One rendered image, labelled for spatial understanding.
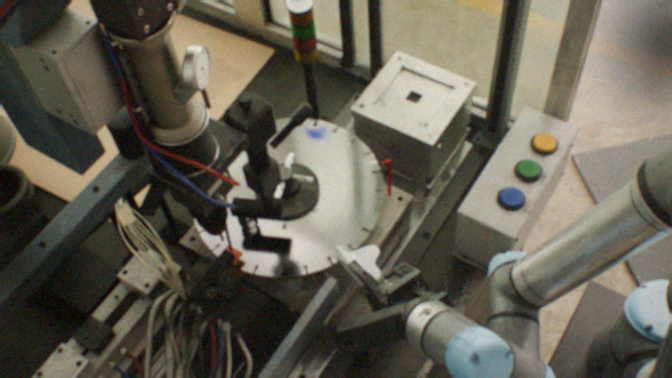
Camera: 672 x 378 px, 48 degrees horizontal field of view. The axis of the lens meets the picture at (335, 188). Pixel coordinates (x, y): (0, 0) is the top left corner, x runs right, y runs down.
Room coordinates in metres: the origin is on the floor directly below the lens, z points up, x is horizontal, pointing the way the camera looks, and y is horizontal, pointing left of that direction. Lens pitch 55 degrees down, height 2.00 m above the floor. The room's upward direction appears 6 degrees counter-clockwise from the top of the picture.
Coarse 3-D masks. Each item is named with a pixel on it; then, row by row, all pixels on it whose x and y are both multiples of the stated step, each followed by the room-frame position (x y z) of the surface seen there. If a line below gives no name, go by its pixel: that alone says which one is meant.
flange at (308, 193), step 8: (296, 168) 0.79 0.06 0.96; (304, 168) 0.78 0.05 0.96; (312, 176) 0.77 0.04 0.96; (296, 184) 0.74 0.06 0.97; (304, 184) 0.75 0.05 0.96; (312, 184) 0.75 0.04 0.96; (288, 192) 0.73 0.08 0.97; (296, 192) 0.73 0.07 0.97; (304, 192) 0.73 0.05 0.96; (312, 192) 0.73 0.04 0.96; (280, 200) 0.72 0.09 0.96; (288, 200) 0.72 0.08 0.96; (296, 200) 0.72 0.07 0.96; (304, 200) 0.72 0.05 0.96; (312, 200) 0.72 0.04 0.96; (288, 208) 0.70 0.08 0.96; (296, 208) 0.70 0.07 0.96; (304, 208) 0.70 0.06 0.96; (288, 216) 0.69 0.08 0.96
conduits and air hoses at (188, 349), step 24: (120, 216) 0.74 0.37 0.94; (144, 264) 0.64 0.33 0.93; (168, 312) 0.55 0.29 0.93; (192, 312) 0.56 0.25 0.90; (168, 336) 0.52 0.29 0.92; (192, 336) 0.52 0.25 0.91; (216, 336) 0.52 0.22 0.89; (240, 336) 0.51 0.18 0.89; (168, 360) 0.48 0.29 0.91; (216, 360) 0.47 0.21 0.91
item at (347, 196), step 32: (320, 128) 0.88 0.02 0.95; (320, 160) 0.80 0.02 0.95; (352, 160) 0.80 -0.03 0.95; (320, 192) 0.74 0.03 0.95; (352, 192) 0.73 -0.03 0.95; (256, 224) 0.69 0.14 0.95; (288, 224) 0.68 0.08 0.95; (320, 224) 0.67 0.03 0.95; (352, 224) 0.67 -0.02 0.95; (256, 256) 0.62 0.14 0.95; (288, 256) 0.62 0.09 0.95; (320, 256) 0.61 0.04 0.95
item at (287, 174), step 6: (288, 156) 0.78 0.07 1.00; (288, 162) 0.77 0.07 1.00; (282, 168) 0.76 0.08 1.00; (288, 168) 0.75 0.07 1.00; (282, 174) 0.74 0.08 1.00; (288, 174) 0.74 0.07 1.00; (294, 174) 0.74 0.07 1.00; (282, 180) 0.73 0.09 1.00; (288, 180) 0.73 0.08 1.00; (300, 180) 0.73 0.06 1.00; (306, 180) 0.73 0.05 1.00; (282, 186) 0.72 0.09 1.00; (288, 186) 0.73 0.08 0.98; (276, 192) 0.71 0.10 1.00; (276, 198) 0.70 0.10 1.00
